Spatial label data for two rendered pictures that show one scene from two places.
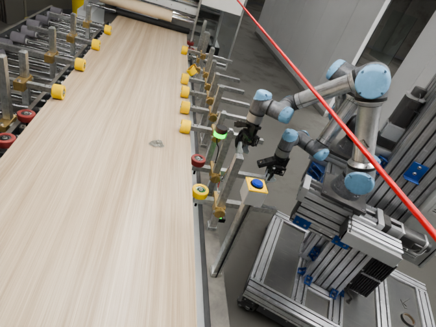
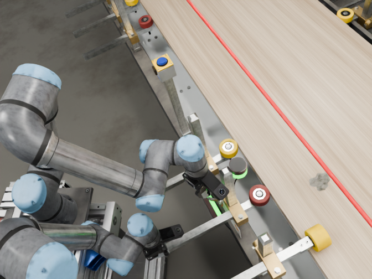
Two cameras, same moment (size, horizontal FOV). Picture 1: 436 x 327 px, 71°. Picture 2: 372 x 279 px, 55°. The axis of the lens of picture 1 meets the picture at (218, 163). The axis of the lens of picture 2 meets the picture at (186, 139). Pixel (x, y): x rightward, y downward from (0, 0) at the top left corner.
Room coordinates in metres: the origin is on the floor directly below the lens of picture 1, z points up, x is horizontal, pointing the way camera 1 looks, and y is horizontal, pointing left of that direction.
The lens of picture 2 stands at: (1.91, -0.02, 2.23)
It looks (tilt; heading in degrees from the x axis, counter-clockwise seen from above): 56 degrees down; 188
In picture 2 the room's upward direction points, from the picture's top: 19 degrees counter-clockwise
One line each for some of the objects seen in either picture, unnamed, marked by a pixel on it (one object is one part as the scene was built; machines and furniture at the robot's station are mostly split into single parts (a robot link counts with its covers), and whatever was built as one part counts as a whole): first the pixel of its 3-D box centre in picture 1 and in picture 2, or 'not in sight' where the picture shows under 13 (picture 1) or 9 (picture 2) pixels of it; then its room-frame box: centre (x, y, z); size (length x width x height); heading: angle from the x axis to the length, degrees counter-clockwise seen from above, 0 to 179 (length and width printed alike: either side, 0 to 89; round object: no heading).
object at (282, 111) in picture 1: (281, 111); (158, 156); (1.34, -0.19, 1.31); 0.11 x 0.11 x 0.08; 73
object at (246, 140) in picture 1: (250, 132); (197, 174); (1.35, -0.10, 1.15); 0.09 x 0.08 x 0.12; 37
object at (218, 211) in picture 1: (218, 204); (206, 161); (1.13, -0.07, 0.84); 0.14 x 0.06 x 0.05; 17
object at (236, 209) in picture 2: (213, 172); (234, 207); (1.36, 0.01, 0.84); 0.14 x 0.06 x 0.05; 17
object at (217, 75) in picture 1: (208, 103); not in sight; (2.06, 0.21, 0.91); 0.04 x 0.04 x 0.48; 17
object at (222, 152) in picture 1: (217, 167); (231, 198); (1.34, 0.00, 0.90); 0.04 x 0.04 x 0.48; 17
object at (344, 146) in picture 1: (351, 144); not in sight; (1.81, -0.75, 1.09); 0.15 x 0.15 x 0.10
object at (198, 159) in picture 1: (196, 165); (259, 199); (1.35, 0.11, 0.85); 0.08 x 0.08 x 0.11
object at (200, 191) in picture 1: (198, 196); (229, 152); (1.11, 0.04, 0.85); 0.08 x 0.08 x 0.11
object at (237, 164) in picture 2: (216, 145); (239, 178); (1.33, 0.04, 1.03); 0.06 x 0.06 x 0.22; 17
